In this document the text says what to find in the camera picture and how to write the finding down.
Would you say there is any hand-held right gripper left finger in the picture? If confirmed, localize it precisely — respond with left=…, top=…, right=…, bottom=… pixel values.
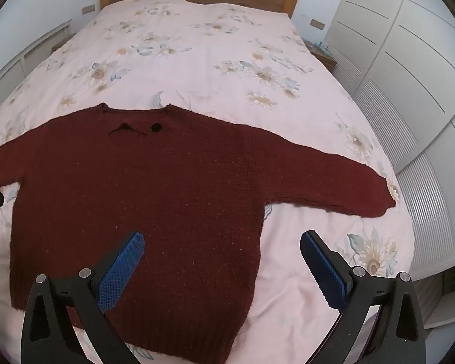
left=21, top=231, right=147, bottom=364

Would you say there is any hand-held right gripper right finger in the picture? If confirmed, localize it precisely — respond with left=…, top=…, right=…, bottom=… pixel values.
left=299, top=229, right=427, bottom=364

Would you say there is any dark red knitted sweater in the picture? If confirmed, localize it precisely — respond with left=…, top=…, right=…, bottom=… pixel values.
left=0, top=102, right=397, bottom=364

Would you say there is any wooden nightstand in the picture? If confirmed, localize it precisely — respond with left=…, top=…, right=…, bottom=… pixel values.
left=51, top=32, right=76, bottom=54
left=303, top=40, right=340, bottom=72

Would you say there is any pink floral blanket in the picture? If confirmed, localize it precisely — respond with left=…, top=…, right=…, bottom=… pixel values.
left=0, top=0, right=416, bottom=364

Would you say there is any white wardrobe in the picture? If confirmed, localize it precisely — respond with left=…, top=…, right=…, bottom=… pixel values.
left=324, top=0, right=455, bottom=327

